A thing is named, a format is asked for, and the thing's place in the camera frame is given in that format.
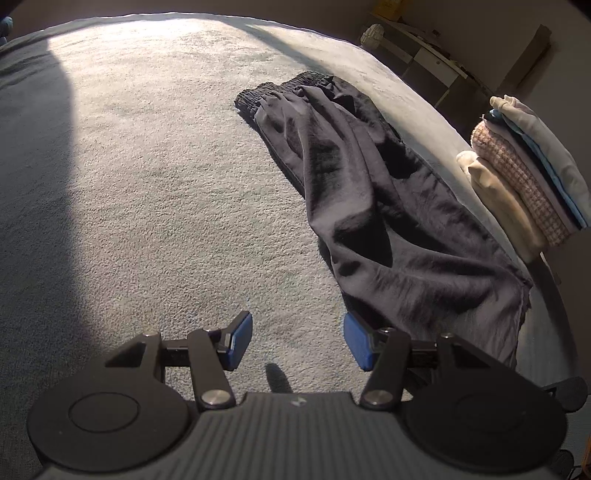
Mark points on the white desk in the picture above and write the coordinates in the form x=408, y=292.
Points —
x=434, y=60

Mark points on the blue pillow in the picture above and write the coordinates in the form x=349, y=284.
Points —
x=4, y=30

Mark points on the cream bedpost finial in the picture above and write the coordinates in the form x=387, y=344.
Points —
x=373, y=37

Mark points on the brown cardboard board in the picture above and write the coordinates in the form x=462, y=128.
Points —
x=526, y=55

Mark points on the yellow box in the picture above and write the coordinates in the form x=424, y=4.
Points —
x=390, y=8

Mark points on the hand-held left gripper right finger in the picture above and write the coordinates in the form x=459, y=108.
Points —
x=358, y=342

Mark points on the stack of folded clothes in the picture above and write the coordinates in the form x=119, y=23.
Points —
x=521, y=184

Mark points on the dark grey pants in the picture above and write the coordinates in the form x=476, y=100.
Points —
x=369, y=184

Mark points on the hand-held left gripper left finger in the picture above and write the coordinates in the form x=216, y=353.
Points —
x=240, y=338

